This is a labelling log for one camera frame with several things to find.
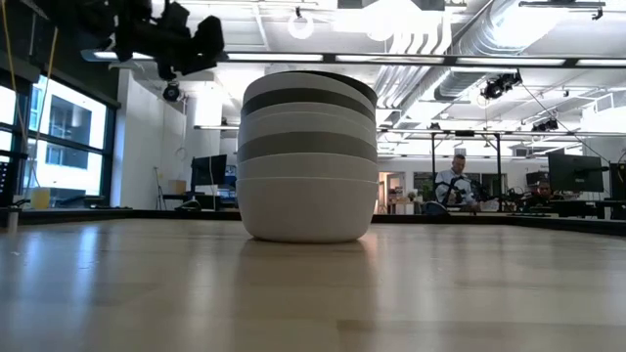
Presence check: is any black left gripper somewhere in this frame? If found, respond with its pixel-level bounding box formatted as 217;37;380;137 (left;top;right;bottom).
114;0;226;82

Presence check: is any light grey bowl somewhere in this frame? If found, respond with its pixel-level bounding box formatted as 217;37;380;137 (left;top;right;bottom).
237;130;379;164

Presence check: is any stack of white grey bowls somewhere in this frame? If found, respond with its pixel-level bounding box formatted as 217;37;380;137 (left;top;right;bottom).
236;176;380;244

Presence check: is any black computer monitor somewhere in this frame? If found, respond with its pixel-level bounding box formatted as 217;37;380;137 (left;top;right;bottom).
547;153;605;194
190;154;229;188

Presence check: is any black framed window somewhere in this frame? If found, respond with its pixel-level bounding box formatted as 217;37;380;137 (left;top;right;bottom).
0;72;121;209

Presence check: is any dark office desk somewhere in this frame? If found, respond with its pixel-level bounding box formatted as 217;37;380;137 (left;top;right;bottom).
160;193;241;211

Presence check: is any yellow cup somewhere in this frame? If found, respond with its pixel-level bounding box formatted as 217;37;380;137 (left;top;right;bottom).
29;187;52;210

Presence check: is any person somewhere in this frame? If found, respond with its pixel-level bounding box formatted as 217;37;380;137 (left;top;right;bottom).
433;154;483;212
525;179;563;209

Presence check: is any overhead light bar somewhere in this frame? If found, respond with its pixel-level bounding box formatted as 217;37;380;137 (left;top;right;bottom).
80;48;626;69

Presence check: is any black round wall camera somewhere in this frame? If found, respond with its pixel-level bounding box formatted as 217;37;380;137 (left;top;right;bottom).
161;80;183;103

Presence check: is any white ring ceiling lamp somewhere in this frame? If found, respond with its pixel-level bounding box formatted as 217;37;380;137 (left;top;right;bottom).
287;12;316;41

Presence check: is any black metal stand frame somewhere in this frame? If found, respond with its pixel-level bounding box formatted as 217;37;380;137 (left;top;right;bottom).
429;130;504;211

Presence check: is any silver ceiling ventilation duct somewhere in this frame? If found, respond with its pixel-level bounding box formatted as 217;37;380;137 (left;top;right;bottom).
434;0;568;102

